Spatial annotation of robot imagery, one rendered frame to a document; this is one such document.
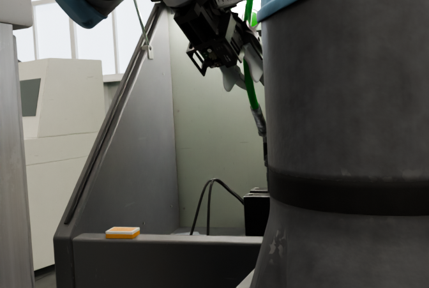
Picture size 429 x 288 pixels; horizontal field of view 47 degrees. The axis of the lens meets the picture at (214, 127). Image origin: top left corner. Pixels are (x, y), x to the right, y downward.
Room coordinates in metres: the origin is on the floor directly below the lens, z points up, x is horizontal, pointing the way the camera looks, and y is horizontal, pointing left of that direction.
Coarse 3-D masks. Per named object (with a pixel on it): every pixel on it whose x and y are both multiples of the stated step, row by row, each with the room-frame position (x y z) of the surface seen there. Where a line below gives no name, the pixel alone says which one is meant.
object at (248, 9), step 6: (246, 0) 0.89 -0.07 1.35; (252, 0) 0.89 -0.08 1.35; (246, 6) 0.87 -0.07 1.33; (252, 6) 0.88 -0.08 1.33; (246, 12) 0.87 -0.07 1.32; (246, 18) 0.86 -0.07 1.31; (246, 66) 0.84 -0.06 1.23; (246, 72) 0.84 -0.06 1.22; (246, 78) 0.84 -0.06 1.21; (246, 84) 0.85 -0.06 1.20; (252, 84) 0.85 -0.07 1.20; (246, 90) 0.86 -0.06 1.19; (252, 90) 0.85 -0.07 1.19; (252, 96) 0.86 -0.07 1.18; (252, 102) 0.87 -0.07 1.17; (252, 108) 0.89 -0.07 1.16
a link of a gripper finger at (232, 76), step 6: (222, 66) 0.82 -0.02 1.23; (234, 66) 0.85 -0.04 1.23; (222, 72) 0.82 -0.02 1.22; (228, 72) 0.84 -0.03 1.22; (234, 72) 0.85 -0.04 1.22; (240, 72) 0.86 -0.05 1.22; (222, 78) 0.82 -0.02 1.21; (228, 78) 0.83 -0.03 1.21; (234, 78) 0.85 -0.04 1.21; (240, 78) 0.86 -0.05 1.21; (228, 84) 0.83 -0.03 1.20; (240, 84) 0.87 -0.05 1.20; (228, 90) 0.83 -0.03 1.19
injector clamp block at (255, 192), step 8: (256, 192) 1.03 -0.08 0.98; (264, 192) 1.03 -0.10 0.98; (248, 200) 0.97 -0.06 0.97; (256, 200) 0.97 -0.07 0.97; (264, 200) 0.97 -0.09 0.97; (248, 208) 0.98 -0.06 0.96; (256, 208) 0.97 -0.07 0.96; (264, 208) 0.97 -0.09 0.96; (248, 216) 0.98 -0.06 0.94; (256, 216) 0.97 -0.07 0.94; (264, 216) 0.97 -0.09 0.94; (248, 224) 0.98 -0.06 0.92; (256, 224) 0.97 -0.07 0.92; (264, 224) 0.97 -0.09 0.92; (248, 232) 0.98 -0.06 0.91; (256, 232) 0.97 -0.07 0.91
